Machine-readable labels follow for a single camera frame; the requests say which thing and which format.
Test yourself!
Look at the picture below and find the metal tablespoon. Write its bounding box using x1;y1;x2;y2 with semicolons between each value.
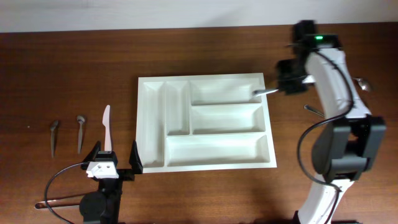
353;78;372;92
303;105;325;118

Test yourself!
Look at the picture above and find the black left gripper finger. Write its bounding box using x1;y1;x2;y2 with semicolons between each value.
83;141;101;162
129;141;143;174

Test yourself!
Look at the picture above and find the small dark metal teaspoon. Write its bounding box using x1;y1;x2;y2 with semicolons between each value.
50;120;59;158

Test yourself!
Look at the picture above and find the metal fork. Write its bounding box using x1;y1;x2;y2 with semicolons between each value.
252;89;278;97

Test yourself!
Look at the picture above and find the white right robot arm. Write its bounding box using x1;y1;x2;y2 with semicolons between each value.
276;20;386;224

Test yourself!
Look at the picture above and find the white plastic cutlery tray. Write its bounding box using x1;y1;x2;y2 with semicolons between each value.
136;73;277;173

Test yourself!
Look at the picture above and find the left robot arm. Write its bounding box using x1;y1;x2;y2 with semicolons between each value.
79;141;143;223

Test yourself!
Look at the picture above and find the pink plastic knife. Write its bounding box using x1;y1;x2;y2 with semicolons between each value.
102;105;112;152

